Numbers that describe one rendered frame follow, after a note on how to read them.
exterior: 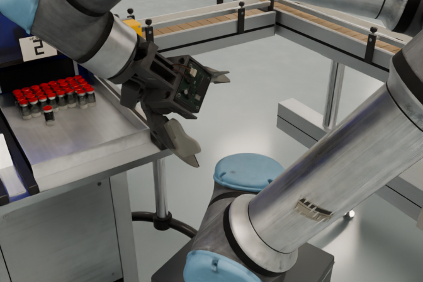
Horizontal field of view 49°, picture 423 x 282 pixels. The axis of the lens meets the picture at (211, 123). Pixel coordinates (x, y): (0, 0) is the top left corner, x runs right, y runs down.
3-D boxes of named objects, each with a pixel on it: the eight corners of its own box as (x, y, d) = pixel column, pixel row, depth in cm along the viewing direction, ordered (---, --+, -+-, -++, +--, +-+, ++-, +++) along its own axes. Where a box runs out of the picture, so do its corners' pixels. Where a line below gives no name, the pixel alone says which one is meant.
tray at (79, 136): (-2, 110, 118) (-5, 98, 117) (95, 85, 131) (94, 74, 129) (34, 179, 94) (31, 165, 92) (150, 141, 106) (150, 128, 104)
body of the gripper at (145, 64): (199, 123, 63) (131, 79, 55) (161, 123, 69) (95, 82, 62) (218, 74, 65) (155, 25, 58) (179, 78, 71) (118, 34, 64)
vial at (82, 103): (77, 106, 120) (75, 90, 117) (86, 104, 121) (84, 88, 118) (80, 110, 118) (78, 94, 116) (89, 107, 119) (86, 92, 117)
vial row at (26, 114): (21, 117, 115) (17, 101, 113) (91, 99, 123) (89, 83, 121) (24, 121, 113) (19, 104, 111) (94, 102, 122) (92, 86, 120)
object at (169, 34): (104, 79, 143) (98, 30, 135) (87, 62, 154) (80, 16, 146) (277, 36, 175) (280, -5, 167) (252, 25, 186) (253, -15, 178)
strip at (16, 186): (-6, 160, 100) (-13, 137, 97) (8, 156, 101) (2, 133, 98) (9, 196, 89) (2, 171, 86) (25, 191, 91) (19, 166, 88)
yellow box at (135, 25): (110, 45, 136) (107, 21, 132) (133, 39, 140) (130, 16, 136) (121, 53, 131) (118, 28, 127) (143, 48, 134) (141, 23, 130)
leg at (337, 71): (299, 218, 202) (320, 51, 162) (315, 210, 206) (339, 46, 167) (314, 230, 195) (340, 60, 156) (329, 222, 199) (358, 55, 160)
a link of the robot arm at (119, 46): (67, 66, 59) (93, 12, 62) (96, 84, 62) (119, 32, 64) (96, 61, 54) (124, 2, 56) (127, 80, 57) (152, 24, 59)
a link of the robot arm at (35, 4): (29, -23, 46) (-16, 24, 50) (116, 38, 53) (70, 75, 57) (41, -66, 51) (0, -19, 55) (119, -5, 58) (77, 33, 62)
